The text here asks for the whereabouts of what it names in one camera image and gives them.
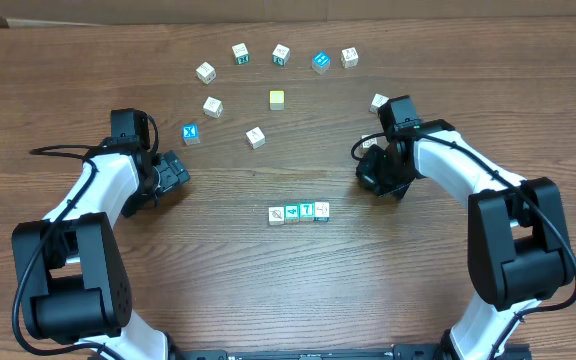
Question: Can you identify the wooden block red drawing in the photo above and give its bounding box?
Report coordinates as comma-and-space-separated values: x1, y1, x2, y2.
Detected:
245, 127, 266, 149

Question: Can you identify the blue X wooden block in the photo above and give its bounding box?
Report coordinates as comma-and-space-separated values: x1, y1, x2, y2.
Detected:
182, 124, 200, 145

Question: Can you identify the wooden block drawing top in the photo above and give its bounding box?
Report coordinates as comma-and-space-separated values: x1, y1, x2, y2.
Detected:
341, 47, 359, 68

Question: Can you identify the wooden block blue side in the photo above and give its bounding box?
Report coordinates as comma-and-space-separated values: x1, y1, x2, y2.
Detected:
314, 202, 330, 222

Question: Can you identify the green 7 wooden block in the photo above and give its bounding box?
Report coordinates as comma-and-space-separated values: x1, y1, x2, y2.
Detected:
299, 202, 315, 222

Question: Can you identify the wooden block lower right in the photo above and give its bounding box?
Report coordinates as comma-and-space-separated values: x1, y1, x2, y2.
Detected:
358, 135, 377, 153

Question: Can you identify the wooden block teal letter side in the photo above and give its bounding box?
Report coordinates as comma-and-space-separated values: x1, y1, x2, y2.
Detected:
272, 44, 291, 66

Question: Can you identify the wooden block left middle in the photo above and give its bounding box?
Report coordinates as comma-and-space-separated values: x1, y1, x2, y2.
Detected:
203, 97, 223, 118

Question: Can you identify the green 4 wooden block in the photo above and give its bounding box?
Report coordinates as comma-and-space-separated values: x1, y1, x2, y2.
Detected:
284, 204, 300, 224

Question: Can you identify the yellow top wooden block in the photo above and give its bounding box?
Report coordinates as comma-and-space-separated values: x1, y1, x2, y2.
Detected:
269, 90, 285, 111

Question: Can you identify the blue top wooden block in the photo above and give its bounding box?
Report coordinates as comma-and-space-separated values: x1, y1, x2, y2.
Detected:
312, 52, 331, 75

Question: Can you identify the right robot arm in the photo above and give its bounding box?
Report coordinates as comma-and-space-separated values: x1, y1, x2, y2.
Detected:
356, 95, 576, 359

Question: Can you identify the plain wooden block far left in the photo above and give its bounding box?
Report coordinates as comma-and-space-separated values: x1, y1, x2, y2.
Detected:
196, 62, 216, 84

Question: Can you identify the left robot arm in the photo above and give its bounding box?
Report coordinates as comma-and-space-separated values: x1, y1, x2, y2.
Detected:
11, 108, 190, 359

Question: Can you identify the wooden block far right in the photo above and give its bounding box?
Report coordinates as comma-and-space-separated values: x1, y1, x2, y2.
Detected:
369, 94, 389, 113

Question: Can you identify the leaf drawing wooden block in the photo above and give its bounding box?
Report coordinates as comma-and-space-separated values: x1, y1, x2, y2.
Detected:
268, 206, 285, 226

